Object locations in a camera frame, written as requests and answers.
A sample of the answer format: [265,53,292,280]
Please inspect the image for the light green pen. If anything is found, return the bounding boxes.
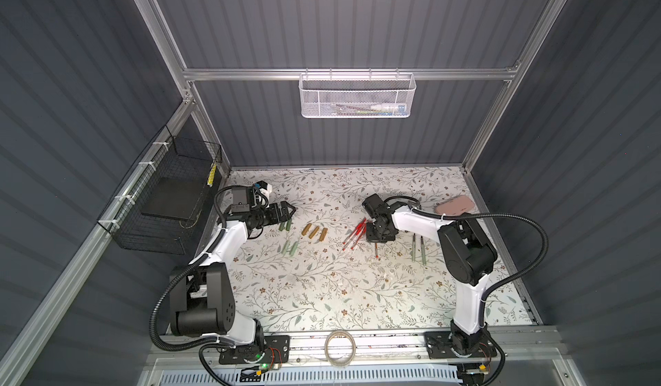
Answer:
[420,237,427,266]
[411,234,417,262]

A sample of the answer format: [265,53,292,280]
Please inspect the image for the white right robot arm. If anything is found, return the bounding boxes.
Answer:
[363,194,497,335]

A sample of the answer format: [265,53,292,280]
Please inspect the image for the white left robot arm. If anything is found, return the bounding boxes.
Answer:
[169,181,296,346]

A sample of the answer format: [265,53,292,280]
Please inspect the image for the pens in white basket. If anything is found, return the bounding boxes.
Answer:
[330,103,410,118]

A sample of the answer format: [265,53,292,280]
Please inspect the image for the yellow marker in basket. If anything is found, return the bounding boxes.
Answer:
[207,162,217,187]

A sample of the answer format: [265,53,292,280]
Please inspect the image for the black foam pad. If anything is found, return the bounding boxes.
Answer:
[141,177,206,221]

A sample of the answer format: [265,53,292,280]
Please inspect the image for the pink glasses case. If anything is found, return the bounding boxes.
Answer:
[434,195,475,216]

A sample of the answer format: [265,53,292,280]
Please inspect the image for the white vent grille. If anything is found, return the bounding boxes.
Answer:
[157,364,463,386]

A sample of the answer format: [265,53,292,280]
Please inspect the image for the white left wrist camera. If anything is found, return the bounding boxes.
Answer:
[253,181,273,198]

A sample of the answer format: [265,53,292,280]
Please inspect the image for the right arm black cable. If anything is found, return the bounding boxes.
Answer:
[384,194,549,386]

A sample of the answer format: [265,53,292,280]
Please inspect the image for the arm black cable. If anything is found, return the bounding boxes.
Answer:
[384,194,549,386]
[148,184,259,386]

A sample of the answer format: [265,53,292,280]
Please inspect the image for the black wire basket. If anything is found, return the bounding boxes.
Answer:
[97,129,223,255]

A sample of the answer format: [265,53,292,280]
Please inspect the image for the coiled clear cable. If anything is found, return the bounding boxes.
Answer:
[324,329,357,368]

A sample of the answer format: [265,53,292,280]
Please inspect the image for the white wire mesh basket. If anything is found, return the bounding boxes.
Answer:
[298,71,417,119]

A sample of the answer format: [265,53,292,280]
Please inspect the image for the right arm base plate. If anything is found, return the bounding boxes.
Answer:
[423,329,499,360]

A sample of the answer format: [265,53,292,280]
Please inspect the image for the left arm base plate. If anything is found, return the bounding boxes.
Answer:
[219,335,291,365]

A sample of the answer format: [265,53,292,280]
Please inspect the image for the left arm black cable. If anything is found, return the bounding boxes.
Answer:
[148,184,259,386]

